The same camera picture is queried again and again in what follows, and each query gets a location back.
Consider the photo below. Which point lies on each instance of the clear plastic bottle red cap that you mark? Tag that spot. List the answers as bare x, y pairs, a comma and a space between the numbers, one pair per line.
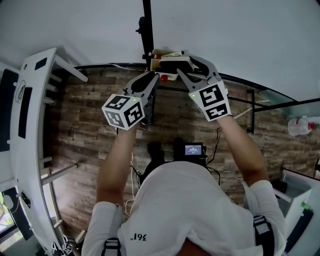
298, 126

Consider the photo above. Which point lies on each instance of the red marker pen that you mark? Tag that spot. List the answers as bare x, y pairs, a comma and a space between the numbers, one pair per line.
157, 57

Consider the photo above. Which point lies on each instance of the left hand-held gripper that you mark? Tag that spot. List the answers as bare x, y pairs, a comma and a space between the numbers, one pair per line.
123, 111

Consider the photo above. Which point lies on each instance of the white whiteboard box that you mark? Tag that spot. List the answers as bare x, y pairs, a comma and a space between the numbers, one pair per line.
155, 65

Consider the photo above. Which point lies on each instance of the white t-shirt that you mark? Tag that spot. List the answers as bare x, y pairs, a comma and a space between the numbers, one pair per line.
187, 207

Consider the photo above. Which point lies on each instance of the black keyboard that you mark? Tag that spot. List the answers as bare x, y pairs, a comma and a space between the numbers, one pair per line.
25, 112

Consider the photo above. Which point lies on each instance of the person's right forearm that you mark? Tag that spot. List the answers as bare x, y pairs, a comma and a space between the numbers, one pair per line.
245, 152

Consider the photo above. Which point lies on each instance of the white storage cabinet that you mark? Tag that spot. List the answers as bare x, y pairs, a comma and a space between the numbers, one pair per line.
295, 197

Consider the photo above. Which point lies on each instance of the small black desk device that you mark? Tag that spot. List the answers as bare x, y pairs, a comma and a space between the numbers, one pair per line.
25, 198

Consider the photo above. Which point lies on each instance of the black framed glass table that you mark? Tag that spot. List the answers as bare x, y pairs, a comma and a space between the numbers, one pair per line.
275, 96

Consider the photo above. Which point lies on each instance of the black stand pole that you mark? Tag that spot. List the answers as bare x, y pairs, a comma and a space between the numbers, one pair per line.
148, 30

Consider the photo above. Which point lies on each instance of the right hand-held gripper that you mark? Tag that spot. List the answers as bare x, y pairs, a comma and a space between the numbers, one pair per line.
212, 100

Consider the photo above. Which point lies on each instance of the small black screen device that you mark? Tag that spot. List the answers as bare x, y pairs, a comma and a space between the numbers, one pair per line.
193, 149

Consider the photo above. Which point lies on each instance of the small black phone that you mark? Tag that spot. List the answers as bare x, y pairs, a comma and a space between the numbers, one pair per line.
40, 63

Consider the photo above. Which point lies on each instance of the red round magnet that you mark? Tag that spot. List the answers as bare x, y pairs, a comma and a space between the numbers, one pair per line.
164, 78

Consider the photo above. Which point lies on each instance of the white computer mouse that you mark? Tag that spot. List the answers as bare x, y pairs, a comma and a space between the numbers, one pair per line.
8, 201

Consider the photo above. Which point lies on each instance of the white desk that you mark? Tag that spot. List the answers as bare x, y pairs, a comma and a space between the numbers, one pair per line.
27, 155

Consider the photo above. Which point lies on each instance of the person's left forearm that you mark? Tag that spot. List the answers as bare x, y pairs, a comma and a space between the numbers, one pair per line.
115, 160

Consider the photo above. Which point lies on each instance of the black white patterned block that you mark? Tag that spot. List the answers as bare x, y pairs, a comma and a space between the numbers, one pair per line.
62, 247

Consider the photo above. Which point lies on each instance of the black desk mat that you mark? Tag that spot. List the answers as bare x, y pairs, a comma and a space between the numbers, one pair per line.
6, 110

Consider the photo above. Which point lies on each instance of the black and white eraser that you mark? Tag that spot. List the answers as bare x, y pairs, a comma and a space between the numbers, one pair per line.
175, 65

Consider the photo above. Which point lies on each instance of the white marker pen black cap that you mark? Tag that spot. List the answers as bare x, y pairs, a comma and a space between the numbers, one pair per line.
175, 53

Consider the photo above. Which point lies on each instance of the person's black left shoe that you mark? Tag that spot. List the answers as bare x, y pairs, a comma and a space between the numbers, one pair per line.
156, 151

